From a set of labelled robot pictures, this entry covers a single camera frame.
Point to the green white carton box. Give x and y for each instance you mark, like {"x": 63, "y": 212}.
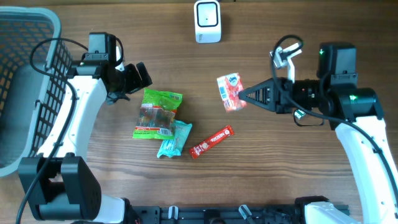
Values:
{"x": 299, "y": 114}

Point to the red tissue pack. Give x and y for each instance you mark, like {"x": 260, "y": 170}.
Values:
{"x": 230, "y": 86}

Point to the green snack bag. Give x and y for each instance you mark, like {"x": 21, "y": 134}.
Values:
{"x": 157, "y": 114}

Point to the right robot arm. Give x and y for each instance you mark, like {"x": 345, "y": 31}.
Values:
{"x": 354, "y": 114}

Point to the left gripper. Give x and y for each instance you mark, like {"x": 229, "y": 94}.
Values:
{"x": 136, "y": 83}

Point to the mint green pack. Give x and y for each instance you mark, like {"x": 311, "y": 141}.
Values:
{"x": 174, "y": 147}

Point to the dark grey plastic basket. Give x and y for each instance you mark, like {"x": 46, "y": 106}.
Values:
{"x": 33, "y": 59}

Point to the white barcode scanner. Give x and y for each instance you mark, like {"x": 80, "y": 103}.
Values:
{"x": 207, "y": 16}

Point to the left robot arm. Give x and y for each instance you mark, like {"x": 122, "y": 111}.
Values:
{"x": 57, "y": 181}

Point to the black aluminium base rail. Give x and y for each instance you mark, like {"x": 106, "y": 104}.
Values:
{"x": 207, "y": 215}

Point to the red Nescafe stick sachet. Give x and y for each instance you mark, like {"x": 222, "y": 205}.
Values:
{"x": 212, "y": 141}

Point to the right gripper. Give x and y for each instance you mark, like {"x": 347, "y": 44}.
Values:
{"x": 280, "y": 107}

